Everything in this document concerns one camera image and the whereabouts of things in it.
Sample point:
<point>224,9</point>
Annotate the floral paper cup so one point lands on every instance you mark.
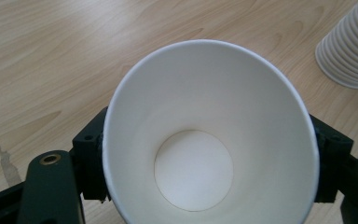
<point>199,109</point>

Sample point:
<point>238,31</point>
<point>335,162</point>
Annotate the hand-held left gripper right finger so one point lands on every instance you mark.
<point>332,158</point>

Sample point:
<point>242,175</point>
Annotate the stack of white paper cups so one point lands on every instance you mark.
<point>354,46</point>

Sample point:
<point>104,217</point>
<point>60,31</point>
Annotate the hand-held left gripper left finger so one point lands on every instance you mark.
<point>88,161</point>

